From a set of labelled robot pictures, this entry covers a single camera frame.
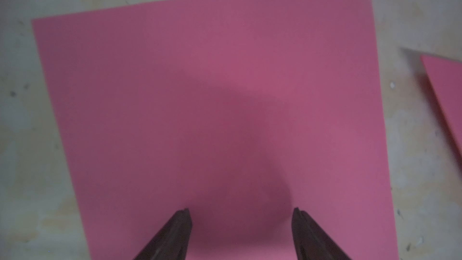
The pink paper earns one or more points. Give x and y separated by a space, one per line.
238 110
445 76

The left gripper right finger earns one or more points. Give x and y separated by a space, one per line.
311 241

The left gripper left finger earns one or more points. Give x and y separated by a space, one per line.
171 241

